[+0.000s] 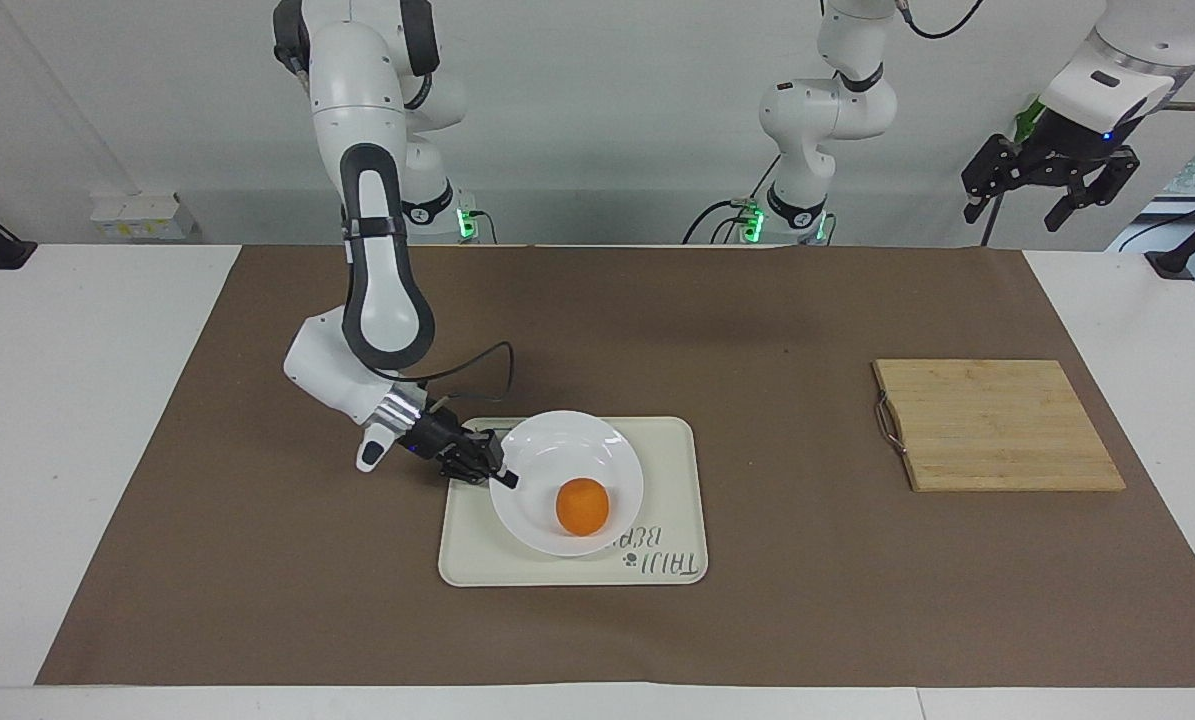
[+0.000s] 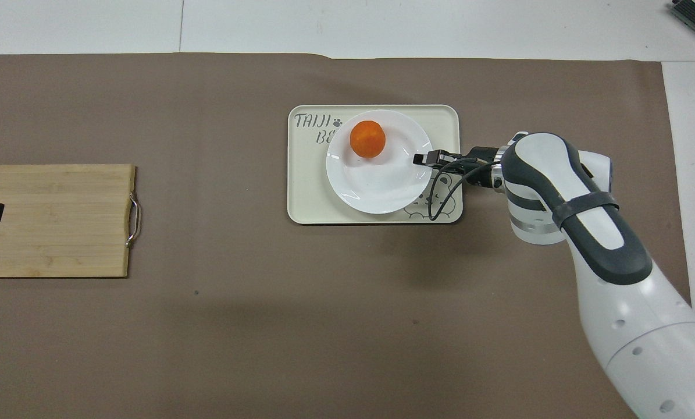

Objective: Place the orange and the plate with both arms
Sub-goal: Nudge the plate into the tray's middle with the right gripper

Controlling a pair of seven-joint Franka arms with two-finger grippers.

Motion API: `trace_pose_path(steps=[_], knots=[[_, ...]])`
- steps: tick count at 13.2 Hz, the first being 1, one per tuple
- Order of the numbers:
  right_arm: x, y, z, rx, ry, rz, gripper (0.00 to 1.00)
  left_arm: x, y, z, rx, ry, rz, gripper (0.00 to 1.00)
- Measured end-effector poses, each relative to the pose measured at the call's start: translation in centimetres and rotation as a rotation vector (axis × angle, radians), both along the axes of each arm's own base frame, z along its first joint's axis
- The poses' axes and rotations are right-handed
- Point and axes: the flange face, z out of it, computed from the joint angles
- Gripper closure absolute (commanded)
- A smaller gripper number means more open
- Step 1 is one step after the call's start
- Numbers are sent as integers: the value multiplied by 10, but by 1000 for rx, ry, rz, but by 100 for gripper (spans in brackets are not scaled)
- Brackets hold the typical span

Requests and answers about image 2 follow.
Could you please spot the wooden cutting board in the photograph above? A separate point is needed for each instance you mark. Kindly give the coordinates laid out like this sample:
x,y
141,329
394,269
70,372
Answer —
x,y
56,221

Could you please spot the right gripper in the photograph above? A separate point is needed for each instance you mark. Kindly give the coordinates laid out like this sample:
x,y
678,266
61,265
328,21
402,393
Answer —
x,y
482,169

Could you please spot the white round plate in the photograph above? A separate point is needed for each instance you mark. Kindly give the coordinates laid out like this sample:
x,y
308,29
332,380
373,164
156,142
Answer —
x,y
376,186

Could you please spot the orange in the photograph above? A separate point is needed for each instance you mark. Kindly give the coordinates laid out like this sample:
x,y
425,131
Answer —
x,y
367,139

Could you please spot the cream rectangular tray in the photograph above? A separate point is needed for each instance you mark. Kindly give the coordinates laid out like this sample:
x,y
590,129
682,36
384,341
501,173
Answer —
x,y
306,192

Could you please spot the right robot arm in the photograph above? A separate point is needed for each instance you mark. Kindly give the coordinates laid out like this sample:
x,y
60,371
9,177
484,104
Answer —
x,y
609,273

